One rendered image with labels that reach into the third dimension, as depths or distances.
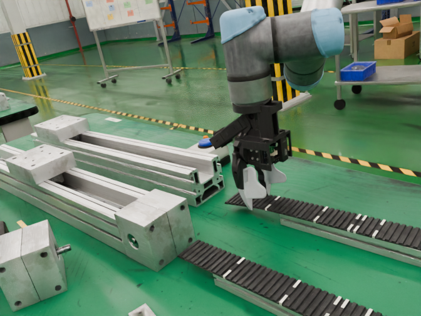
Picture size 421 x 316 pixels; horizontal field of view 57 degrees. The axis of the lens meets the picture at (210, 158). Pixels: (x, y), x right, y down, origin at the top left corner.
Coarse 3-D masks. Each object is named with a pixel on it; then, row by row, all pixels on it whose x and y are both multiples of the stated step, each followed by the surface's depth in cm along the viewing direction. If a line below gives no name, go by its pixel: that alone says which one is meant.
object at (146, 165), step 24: (48, 144) 129; (72, 144) 116; (96, 144) 121; (120, 144) 111; (144, 144) 104; (96, 168) 111; (120, 168) 102; (144, 168) 96; (168, 168) 87; (192, 168) 84; (216, 168) 89; (168, 192) 91; (192, 192) 86; (216, 192) 90
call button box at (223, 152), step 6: (198, 144) 104; (198, 150) 100; (204, 150) 99; (210, 150) 99; (216, 150) 100; (222, 150) 102; (228, 150) 103; (222, 156) 102; (228, 156) 104; (222, 162) 102; (228, 162) 104
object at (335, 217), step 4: (336, 212) 69; (340, 212) 68; (344, 212) 68; (332, 216) 68; (336, 216) 67; (340, 216) 67; (328, 220) 67; (332, 220) 67; (336, 220) 66; (324, 224) 66; (328, 224) 66; (332, 224) 65
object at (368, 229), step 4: (368, 220) 65; (372, 220) 65; (376, 220) 64; (380, 220) 65; (364, 224) 64; (368, 224) 64; (372, 224) 63; (376, 224) 63; (364, 228) 63; (368, 228) 63; (372, 228) 63; (360, 232) 62; (364, 232) 62; (368, 232) 62; (372, 232) 62; (368, 236) 62
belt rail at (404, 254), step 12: (288, 216) 72; (300, 228) 71; (312, 228) 69; (324, 228) 67; (336, 240) 66; (348, 240) 65; (360, 240) 64; (372, 240) 62; (372, 252) 62; (384, 252) 61; (396, 252) 60; (408, 252) 58; (420, 252) 57; (420, 264) 58
